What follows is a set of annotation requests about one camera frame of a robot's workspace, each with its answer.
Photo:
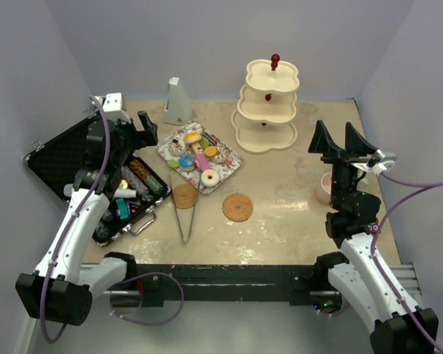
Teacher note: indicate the grey metronome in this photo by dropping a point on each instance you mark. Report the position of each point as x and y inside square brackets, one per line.
[178, 108]

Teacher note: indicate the cream cake slice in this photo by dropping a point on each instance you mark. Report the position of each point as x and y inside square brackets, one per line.
[196, 148]

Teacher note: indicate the pink cake slice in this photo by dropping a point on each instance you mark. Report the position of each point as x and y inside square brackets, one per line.
[202, 162]

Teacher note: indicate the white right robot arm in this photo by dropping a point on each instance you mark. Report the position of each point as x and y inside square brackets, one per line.
[396, 322]

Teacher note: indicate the green macaron centre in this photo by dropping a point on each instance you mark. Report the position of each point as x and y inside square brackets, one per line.
[204, 143]

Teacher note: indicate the white striped donut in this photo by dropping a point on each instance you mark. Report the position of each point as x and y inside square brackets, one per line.
[194, 127]

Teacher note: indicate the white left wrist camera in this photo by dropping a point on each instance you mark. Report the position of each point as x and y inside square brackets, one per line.
[114, 106]

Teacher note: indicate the orange poker chip stack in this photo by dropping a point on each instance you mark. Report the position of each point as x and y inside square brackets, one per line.
[139, 169]

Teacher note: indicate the green macaron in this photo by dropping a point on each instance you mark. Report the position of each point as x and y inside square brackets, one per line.
[204, 143]
[173, 163]

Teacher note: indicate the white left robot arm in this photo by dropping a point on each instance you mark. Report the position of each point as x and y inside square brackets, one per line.
[57, 290]

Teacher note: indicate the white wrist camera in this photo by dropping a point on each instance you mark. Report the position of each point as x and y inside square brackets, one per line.
[114, 106]
[380, 162]

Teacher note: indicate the metal tongs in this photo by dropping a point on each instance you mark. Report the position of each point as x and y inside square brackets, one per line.
[184, 217]

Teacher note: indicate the blue glazed donut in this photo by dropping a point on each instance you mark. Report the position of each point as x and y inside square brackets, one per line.
[187, 162]

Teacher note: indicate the orange macaron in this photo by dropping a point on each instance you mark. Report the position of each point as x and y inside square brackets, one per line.
[211, 151]

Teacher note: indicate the yellow glazed donut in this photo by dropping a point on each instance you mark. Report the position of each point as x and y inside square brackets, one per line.
[192, 138]

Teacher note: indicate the left woven coaster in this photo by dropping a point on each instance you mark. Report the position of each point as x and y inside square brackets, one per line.
[184, 196]

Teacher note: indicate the cream three-tier dessert stand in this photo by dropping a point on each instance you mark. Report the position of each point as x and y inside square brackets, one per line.
[266, 108]

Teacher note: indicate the black open case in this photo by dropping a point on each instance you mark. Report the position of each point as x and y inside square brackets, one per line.
[60, 164]

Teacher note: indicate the right woven coaster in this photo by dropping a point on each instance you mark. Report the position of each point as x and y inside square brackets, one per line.
[237, 207]

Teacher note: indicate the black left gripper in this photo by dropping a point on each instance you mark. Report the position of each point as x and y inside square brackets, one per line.
[150, 129]

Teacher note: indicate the green poker chip stack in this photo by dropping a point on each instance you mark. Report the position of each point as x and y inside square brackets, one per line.
[154, 185]

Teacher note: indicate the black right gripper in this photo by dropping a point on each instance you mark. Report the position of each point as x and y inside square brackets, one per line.
[355, 144]

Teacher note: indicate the green macaron left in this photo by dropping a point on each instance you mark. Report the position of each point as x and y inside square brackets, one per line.
[173, 163]

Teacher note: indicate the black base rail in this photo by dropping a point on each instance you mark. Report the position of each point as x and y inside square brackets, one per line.
[298, 285]

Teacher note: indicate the woven coaster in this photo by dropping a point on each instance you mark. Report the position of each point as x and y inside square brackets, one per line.
[184, 196]
[237, 207]

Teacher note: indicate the floral serving tray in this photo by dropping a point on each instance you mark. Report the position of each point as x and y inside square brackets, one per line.
[225, 169]

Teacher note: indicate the pink cup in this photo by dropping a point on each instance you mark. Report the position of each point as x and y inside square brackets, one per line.
[323, 189]

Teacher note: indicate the white small bottle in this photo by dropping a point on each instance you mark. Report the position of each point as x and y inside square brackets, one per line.
[125, 193]

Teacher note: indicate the chocolate striped cake bar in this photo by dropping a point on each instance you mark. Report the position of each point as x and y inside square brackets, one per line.
[212, 139]

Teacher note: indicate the sprinkled white donut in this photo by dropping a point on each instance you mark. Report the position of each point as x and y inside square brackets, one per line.
[221, 156]

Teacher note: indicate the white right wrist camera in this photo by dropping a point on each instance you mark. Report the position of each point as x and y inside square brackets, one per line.
[380, 162]

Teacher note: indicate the cream plain donut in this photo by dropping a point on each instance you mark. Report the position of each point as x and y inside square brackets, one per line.
[209, 178]

